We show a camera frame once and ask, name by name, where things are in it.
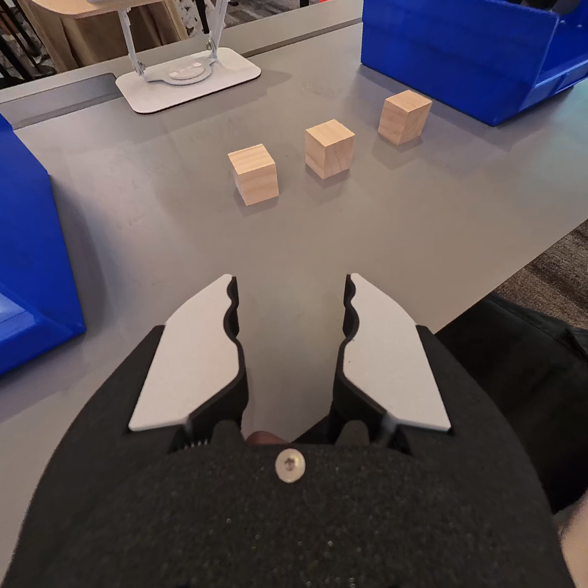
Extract wooden document stand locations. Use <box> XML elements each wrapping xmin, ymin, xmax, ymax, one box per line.
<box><xmin>30</xmin><ymin>0</ymin><xmax>262</xmax><ymax>114</ymax></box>

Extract wooden cube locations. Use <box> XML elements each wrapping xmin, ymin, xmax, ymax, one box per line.
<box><xmin>378</xmin><ymin>89</ymin><xmax>433</xmax><ymax>146</ymax></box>
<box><xmin>304</xmin><ymin>119</ymin><xmax>356</xmax><ymax>180</ymax></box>
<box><xmin>228</xmin><ymin>144</ymin><xmax>280</xmax><ymax>206</ymax></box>

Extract person's black pants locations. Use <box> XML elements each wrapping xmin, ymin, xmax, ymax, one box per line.
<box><xmin>434</xmin><ymin>294</ymin><xmax>588</xmax><ymax>515</ymax></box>

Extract person's cream sweatshirt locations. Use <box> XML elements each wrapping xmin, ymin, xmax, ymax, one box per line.
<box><xmin>558</xmin><ymin>503</ymin><xmax>588</xmax><ymax>588</ymax></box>

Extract blue plastic bin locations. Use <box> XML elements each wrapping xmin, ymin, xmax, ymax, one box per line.
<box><xmin>360</xmin><ymin>0</ymin><xmax>588</xmax><ymax>127</ymax></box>
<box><xmin>0</xmin><ymin>112</ymin><xmax>87</xmax><ymax>377</ymax></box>

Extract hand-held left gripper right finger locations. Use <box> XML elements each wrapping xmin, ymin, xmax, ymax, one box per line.
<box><xmin>330</xmin><ymin>273</ymin><xmax>453</xmax><ymax>445</ymax></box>

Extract tan cloth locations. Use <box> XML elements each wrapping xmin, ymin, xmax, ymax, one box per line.
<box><xmin>18</xmin><ymin>5</ymin><xmax>189</xmax><ymax>72</ymax></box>

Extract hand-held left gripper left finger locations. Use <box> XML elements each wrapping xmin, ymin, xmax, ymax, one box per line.
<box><xmin>127</xmin><ymin>273</ymin><xmax>250</xmax><ymax>443</ymax></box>

